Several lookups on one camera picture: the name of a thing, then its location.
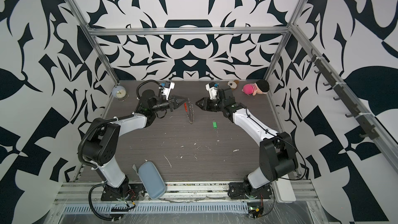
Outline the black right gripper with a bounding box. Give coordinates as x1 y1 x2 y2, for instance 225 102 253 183
197 97 228 113

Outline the red handled keyring tool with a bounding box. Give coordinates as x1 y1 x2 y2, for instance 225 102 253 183
184 100 194 124

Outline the key with green tag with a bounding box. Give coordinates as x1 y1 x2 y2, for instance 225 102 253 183
212 121 218 129

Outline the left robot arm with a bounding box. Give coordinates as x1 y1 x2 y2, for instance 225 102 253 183
78 89 189 191

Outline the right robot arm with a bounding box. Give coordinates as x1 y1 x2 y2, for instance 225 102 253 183
195 83 298 189

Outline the brown white plush dog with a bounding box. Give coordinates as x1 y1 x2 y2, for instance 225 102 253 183
227 80 239 90

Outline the pink doll black hair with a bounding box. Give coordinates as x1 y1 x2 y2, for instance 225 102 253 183
242 79 269 96

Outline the blue grey glasses case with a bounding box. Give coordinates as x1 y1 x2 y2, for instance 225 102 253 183
132 161 166 200

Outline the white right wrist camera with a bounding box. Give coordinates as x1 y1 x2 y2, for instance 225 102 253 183
205 82 219 100

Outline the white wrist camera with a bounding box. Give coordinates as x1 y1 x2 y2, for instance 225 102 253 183
159 82 175 100
205 82 219 100

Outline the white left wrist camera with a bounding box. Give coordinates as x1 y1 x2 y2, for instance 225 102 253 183
159 82 175 100

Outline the white box on rail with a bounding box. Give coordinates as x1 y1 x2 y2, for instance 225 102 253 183
273 178 296 203

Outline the wall coat hook rack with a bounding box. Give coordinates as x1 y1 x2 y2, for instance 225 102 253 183
307 49 380 140

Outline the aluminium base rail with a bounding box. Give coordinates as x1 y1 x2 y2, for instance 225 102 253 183
55 180 319 203

